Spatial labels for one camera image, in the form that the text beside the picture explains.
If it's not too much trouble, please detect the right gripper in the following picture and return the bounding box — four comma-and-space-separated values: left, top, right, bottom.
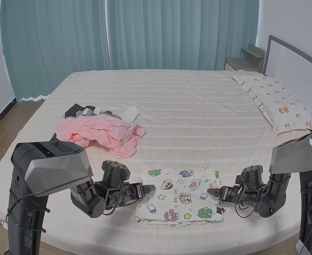
207, 186, 242, 204

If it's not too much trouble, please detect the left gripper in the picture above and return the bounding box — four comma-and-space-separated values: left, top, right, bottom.
120, 183, 157, 205

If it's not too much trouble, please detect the white printed pyjama garment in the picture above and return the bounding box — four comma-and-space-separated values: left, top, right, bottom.
135, 168, 229, 226

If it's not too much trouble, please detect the bed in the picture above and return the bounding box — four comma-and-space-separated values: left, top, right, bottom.
0, 35, 312, 255

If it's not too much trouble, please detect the pile of clothes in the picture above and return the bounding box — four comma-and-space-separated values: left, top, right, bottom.
50, 103, 140, 143

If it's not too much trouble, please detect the pink garment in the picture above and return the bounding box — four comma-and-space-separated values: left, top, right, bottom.
56, 115, 146, 159

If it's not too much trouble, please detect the white printed pillow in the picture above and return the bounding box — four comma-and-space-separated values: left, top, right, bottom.
233, 73, 312, 137

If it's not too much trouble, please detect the grey white bedside table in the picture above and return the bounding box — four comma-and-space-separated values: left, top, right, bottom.
225, 43, 265, 73

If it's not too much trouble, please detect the blue-green curtain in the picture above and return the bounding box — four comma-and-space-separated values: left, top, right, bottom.
0, 0, 112, 103
106, 0, 260, 72

